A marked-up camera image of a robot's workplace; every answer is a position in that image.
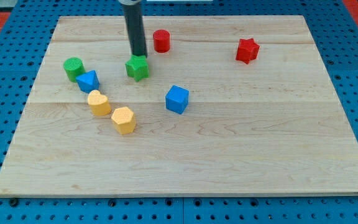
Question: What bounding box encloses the green star block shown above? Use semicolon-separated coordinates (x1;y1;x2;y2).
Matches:
125;55;149;82

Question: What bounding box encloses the blue cube block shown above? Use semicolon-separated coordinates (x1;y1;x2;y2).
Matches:
165;85;190;114

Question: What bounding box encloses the red star block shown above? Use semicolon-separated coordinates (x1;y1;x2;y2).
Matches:
236;38;260;64

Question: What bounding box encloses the light wooden board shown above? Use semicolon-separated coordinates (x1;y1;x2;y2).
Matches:
0;16;358;198

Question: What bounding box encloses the yellow hexagon block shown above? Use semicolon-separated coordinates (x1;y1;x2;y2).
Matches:
111;106;136;135

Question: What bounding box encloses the red cylinder block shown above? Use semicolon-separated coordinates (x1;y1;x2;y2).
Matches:
153;29;170;53

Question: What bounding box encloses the yellow heart block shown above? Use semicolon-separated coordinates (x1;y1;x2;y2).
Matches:
87;90;111;116

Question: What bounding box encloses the blue triangle block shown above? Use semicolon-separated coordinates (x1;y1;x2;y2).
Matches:
76;70;99;93

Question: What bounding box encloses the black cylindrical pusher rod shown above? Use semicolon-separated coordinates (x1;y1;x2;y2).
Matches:
119;0;147;57

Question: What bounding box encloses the green cylinder block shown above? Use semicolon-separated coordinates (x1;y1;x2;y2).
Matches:
63;57;86;82

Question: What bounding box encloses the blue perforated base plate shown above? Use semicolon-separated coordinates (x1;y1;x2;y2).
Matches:
0;1;358;223

